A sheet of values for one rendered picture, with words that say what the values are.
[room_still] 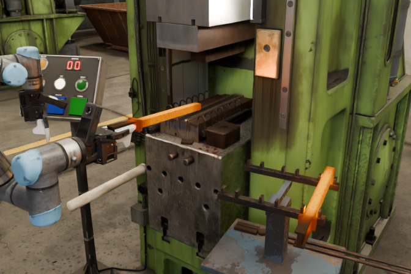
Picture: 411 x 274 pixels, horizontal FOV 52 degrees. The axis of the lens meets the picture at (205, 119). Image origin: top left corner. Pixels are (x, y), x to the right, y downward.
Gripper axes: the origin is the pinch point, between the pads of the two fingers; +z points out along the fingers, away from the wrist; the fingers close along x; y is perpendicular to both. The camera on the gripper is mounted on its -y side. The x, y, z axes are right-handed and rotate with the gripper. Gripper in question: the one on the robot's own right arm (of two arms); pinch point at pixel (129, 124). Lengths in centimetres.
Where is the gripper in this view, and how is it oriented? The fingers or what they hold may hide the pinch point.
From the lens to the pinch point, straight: 124.8
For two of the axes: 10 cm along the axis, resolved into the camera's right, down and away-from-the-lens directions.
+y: -0.2, 9.5, 3.1
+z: 5.9, -2.4, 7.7
